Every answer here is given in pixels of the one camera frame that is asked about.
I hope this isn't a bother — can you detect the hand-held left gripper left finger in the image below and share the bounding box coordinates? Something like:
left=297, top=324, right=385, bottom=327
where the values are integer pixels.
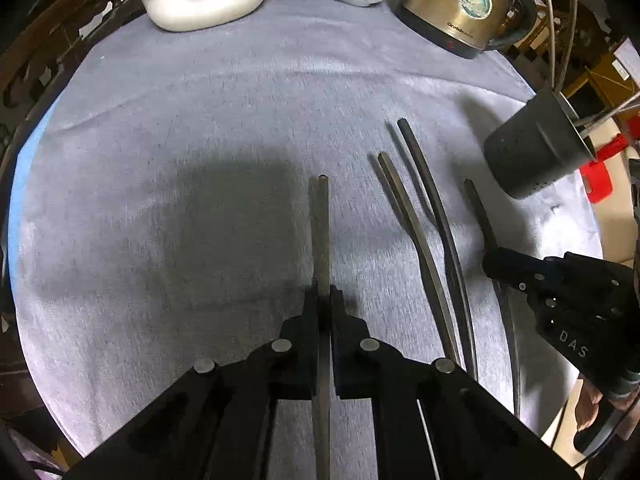
left=62, top=284, right=321, bottom=480

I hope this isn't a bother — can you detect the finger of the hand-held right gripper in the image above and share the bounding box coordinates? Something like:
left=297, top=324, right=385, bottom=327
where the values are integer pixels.
left=482, top=247, right=549, bottom=293

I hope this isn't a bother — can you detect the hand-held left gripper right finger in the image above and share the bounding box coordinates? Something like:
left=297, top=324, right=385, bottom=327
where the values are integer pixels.
left=330, top=286, right=583, bottom=480

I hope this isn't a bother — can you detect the dark metal chopstick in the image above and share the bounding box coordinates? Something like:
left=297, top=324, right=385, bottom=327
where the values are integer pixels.
left=396, top=117, right=478, bottom=383
left=574, top=102, right=640, bottom=138
left=369, top=154, right=451, bottom=356
left=377, top=152, right=463, bottom=368
left=462, top=178, right=523, bottom=416
left=556, top=0, right=581, bottom=92
left=314, top=175, right=335, bottom=480
left=539, top=0, right=559, bottom=93

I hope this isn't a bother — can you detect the grey metal chopstick holder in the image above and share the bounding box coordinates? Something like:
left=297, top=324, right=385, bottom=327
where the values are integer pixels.
left=483, top=89, right=598, bottom=201

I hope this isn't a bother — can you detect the person's right hand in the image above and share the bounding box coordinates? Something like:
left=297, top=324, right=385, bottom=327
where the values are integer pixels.
left=573, top=379, right=609, bottom=424

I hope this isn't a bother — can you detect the red plastic stool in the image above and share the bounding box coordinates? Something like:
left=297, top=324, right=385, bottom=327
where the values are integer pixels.
left=582, top=157, right=615, bottom=206

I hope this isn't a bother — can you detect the red hanging tassel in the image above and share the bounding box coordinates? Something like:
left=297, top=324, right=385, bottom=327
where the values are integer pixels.
left=597, top=132, right=640, bottom=161

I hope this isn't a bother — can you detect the gold electric kettle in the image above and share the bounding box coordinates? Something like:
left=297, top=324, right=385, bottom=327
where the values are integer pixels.
left=397, top=0, right=538, bottom=60

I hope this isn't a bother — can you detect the blue table cover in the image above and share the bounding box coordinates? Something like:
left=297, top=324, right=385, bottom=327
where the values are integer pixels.
left=7, top=95, right=66, bottom=261

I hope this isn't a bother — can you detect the carved dark wooden chair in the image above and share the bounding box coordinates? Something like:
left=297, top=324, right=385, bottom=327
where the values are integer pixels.
left=0, top=0, right=146, bottom=126

